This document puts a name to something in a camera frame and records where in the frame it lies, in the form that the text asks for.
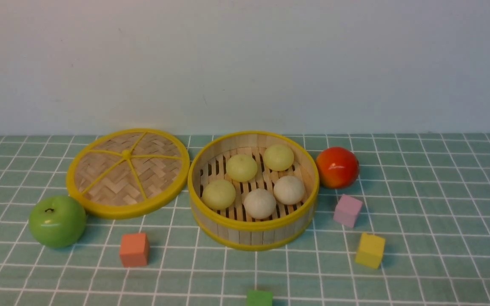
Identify pale green bun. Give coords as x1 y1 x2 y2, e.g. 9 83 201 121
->
202 179 236 211
226 154 257 182

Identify pale yellow bun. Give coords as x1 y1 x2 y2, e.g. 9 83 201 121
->
262 144 294 172

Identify white bun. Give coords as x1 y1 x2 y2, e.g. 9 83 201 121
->
273 176 306 205
243 189 277 220

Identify white bun front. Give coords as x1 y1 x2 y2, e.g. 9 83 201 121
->
273 176 306 205

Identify bamboo steamer tray yellow rim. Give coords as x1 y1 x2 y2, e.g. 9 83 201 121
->
188 130 319 251

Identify bamboo steamer lid yellow rim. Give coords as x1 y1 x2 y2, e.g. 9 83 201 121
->
66 128 190 219

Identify red tomato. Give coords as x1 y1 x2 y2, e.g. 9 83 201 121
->
316 147 360 189

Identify pink cube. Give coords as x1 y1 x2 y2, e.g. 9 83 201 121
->
333 194 363 228

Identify green cube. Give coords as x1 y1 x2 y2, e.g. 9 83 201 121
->
246 290 273 306

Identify orange cube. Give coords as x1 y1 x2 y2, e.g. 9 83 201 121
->
119 232 150 268

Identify yellow cube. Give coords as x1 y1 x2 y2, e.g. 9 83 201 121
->
355 232 386 269

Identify green apple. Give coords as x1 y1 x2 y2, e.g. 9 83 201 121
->
28 194 87 249

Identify green checkered tablecloth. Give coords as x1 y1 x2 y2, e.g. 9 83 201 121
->
0 133 490 306

